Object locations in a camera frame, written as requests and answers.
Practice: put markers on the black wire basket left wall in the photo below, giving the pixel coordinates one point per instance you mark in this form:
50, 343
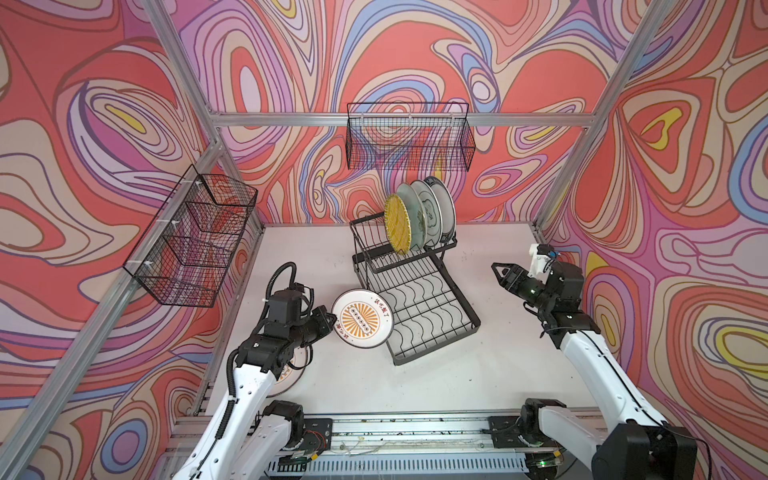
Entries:
200, 226

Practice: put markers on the black wire basket back wall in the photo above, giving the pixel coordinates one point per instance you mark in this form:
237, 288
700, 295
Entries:
409, 136

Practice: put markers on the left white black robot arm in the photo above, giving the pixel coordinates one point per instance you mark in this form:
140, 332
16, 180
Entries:
258, 384

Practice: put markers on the white plate with clover emblem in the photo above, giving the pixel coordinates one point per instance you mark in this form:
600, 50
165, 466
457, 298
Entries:
433, 217

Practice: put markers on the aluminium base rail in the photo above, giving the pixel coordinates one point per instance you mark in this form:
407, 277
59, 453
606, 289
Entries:
351, 444

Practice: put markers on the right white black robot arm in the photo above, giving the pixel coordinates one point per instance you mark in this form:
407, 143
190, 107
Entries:
600, 372

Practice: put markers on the green rimmed white plate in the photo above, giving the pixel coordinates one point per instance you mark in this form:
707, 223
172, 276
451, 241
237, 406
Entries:
446, 205

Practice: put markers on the black metal dish rack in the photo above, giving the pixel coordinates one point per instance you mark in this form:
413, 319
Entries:
430, 310

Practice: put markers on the small orange sunburst plate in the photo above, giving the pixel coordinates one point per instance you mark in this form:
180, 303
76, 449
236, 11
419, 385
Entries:
364, 319

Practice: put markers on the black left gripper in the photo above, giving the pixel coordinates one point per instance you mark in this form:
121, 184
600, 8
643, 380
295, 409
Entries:
324, 328

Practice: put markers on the large orange sunburst plate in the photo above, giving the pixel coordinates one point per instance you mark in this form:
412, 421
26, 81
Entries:
292, 373

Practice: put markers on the black wire basket wall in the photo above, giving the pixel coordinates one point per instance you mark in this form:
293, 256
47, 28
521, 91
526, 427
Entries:
409, 136
200, 226

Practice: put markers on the yellow green woven bamboo tray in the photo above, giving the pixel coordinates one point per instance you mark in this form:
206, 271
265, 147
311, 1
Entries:
397, 224

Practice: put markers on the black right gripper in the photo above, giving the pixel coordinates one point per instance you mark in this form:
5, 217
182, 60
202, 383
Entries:
510, 277

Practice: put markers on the pale green flower plate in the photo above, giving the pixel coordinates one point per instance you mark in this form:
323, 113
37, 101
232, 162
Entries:
416, 214

